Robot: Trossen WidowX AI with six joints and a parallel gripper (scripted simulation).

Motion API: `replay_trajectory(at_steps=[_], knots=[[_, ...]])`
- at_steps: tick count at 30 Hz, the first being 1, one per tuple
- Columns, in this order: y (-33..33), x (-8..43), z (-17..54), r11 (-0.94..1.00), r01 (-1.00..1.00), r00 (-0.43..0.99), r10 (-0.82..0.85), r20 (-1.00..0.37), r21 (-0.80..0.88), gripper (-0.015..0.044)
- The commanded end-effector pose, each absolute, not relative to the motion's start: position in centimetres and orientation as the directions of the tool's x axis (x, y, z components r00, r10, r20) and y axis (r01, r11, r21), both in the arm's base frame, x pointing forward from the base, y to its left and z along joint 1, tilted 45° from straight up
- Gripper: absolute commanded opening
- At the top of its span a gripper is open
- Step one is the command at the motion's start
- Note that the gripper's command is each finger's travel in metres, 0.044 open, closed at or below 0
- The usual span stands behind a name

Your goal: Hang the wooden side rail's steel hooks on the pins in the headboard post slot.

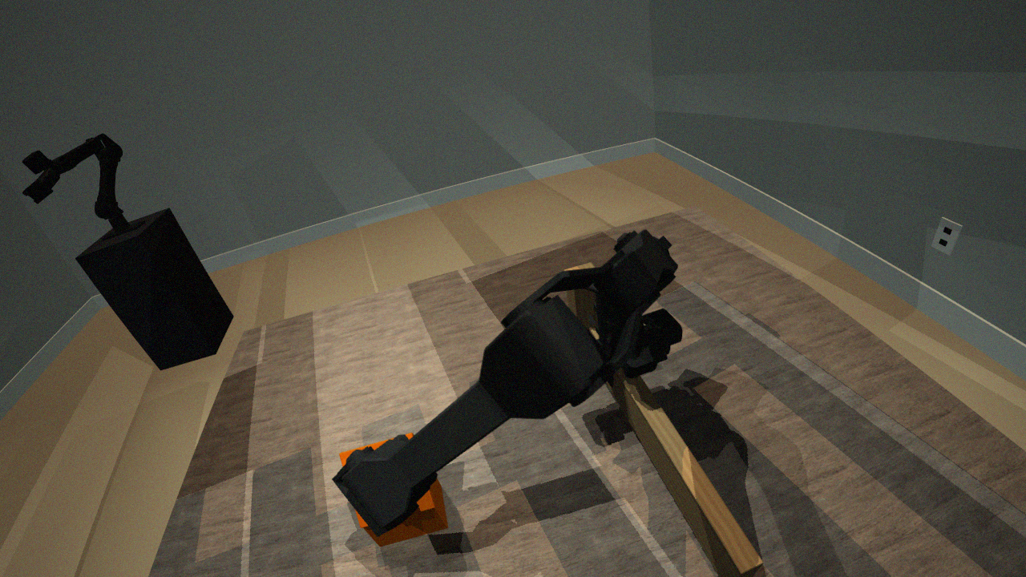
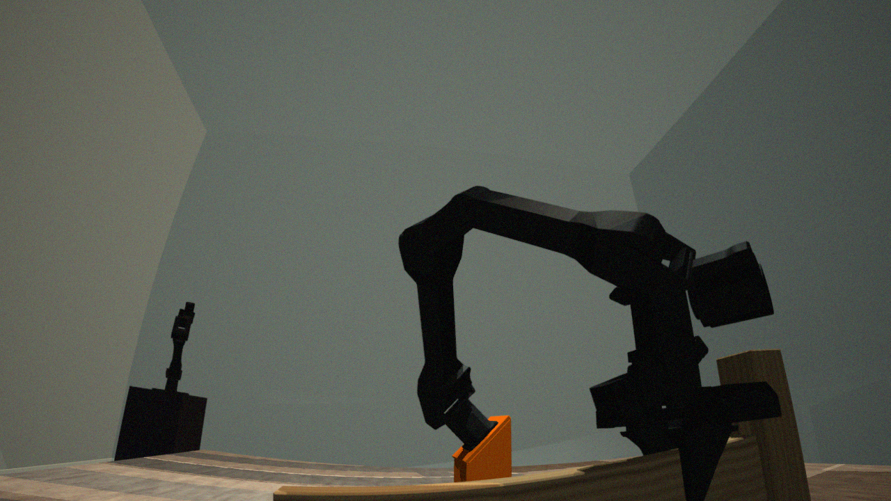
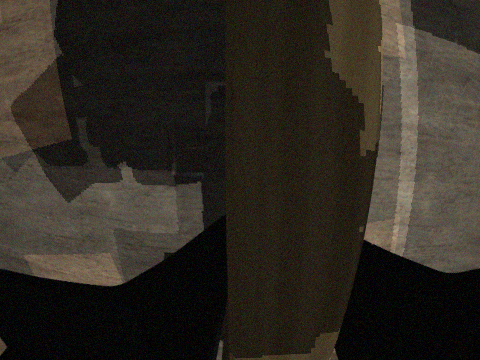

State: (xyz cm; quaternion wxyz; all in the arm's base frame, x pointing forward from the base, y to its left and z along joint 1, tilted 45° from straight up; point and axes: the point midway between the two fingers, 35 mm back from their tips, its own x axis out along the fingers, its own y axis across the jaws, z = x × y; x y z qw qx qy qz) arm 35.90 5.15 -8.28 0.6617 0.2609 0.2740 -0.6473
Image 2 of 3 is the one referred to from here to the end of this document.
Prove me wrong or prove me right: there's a wooden post with slot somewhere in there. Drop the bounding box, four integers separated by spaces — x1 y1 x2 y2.
716 349 811 501

